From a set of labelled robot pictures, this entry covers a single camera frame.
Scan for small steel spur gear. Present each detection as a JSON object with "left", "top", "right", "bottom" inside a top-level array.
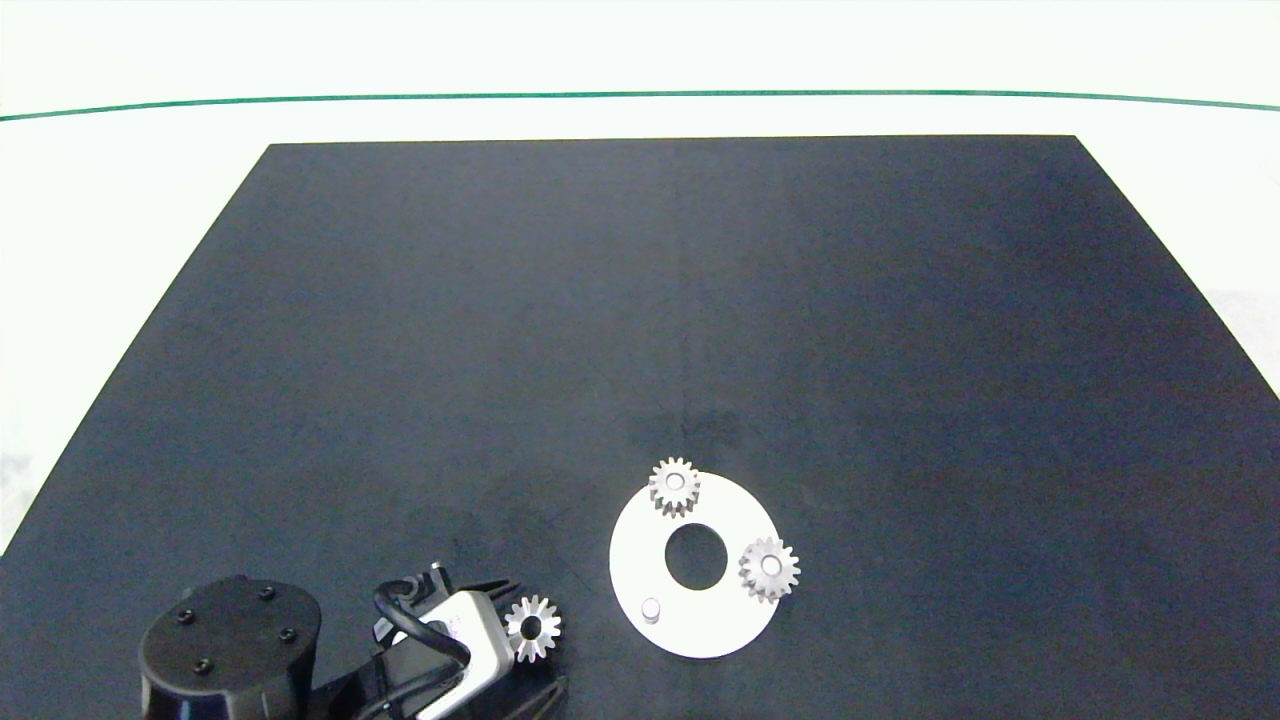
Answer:
[
  {"left": 504, "top": 595, "right": 563, "bottom": 664},
  {"left": 738, "top": 536, "right": 802, "bottom": 604},
  {"left": 648, "top": 457, "right": 702, "bottom": 519}
]

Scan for round white plate with pins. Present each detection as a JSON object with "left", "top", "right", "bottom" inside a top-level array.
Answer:
[{"left": 608, "top": 471, "right": 782, "bottom": 660}]

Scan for dark rectangular work mat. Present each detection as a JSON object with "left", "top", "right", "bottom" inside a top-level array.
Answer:
[{"left": 0, "top": 134, "right": 1280, "bottom": 720}]

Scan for boxy silver wrist camera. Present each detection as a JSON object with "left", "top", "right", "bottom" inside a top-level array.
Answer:
[{"left": 395, "top": 589, "right": 518, "bottom": 720}]

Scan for black cable loop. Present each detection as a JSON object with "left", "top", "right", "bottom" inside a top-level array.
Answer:
[{"left": 372, "top": 576, "right": 473, "bottom": 720}]

